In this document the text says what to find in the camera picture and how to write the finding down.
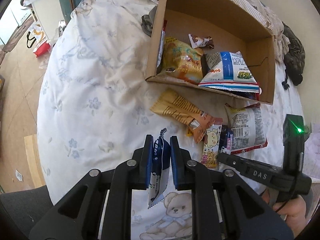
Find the small white blue packet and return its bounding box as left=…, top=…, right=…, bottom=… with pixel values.
left=148, top=128, right=171, bottom=209

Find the white blue snack bag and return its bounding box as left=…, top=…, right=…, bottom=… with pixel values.
left=199, top=51, right=260, bottom=94

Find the orange yellow snack bag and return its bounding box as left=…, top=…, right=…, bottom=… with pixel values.
left=158, top=37, right=204, bottom=85

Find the brown white chocolate snack packet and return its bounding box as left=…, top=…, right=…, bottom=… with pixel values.
left=188, top=34, right=214, bottom=49

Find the white rice cake packet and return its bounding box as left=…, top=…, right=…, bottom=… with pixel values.
left=236, top=92, right=260, bottom=101

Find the red white stick packet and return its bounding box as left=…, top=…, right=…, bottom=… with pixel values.
left=157, top=20, right=167, bottom=72

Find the right hand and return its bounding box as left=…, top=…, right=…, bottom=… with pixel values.
left=262, top=188, right=313, bottom=238

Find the pink bear snack packet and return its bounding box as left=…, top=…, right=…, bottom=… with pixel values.
left=201, top=124, right=222, bottom=168

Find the dark purple snack packet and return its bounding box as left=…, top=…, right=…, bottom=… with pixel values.
left=218, top=125, right=233, bottom=154

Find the white red snack bag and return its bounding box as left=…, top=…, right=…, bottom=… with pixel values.
left=225, top=103, right=268, bottom=154

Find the white printed bed sheet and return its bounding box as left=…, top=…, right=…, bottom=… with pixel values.
left=37, top=0, right=304, bottom=239

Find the tan orange snack bar packet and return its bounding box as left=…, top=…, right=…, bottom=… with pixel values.
left=150, top=88, right=223, bottom=143

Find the dark camouflage garment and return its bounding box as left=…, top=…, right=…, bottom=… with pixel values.
left=281, top=23, right=305, bottom=90

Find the brown cardboard box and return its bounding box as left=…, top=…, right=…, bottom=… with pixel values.
left=145, top=0, right=276, bottom=105

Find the red white shopping bag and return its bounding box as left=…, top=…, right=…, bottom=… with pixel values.
left=26, top=22, right=51, bottom=58

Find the grey sock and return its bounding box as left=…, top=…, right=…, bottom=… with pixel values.
left=141, top=6, right=157, bottom=37

